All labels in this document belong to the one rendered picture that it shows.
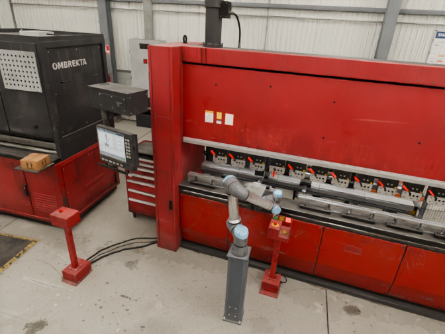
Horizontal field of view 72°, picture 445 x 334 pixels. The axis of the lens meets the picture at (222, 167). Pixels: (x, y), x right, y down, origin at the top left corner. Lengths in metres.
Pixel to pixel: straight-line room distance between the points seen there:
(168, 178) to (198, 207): 0.47
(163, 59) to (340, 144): 1.76
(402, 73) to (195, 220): 2.45
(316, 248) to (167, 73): 2.25
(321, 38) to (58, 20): 6.27
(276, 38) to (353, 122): 4.51
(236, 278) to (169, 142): 1.44
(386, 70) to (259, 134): 1.17
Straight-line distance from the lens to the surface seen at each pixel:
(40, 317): 3.55
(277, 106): 2.91
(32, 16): 9.83
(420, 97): 2.91
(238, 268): 2.72
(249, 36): 7.19
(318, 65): 2.80
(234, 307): 3.06
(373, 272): 3.52
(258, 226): 3.35
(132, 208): 4.38
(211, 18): 3.07
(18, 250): 4.39
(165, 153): 3.23
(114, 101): 2.86
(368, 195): 3.51
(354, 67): 2.80
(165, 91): 3.03
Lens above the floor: 2.53
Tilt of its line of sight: 25 degrees down
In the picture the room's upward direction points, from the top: 3 degrees clockwise
